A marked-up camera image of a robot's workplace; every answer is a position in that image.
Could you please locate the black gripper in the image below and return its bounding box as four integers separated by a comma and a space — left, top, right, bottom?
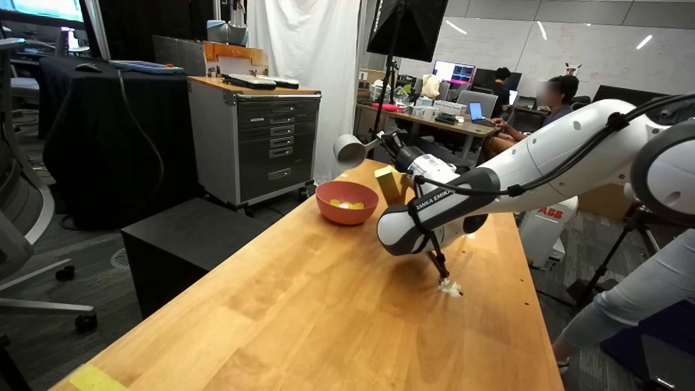
375, 130, 434, 177

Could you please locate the grey measuring cup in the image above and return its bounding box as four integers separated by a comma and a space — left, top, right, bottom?
333, 135, 377, 166

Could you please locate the white ABB robot base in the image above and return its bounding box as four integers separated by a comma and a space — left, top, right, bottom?
519, 199, 578, 269

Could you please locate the person forearm grey sleeve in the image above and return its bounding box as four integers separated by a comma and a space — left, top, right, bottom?
554, 228, 695, 368

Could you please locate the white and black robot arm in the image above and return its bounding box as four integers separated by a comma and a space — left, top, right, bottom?
375, 98, 695, 257

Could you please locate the pink bowl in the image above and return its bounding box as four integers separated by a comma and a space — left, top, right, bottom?
314, 180, 377, 226

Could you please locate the white curtain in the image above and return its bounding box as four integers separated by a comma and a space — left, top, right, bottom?
248, 0, 360, 182

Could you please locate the grey metal drawer cabinet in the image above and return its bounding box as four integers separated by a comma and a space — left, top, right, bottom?
188, 77, 322, 207

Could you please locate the seated person dark hair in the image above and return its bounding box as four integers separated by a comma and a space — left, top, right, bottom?
484, 74, 579, 160

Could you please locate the yellow tape piece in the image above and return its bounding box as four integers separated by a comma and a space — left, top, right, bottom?
68, 365, 126, 391

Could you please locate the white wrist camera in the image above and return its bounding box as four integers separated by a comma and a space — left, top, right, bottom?
406, 154, 459, 194

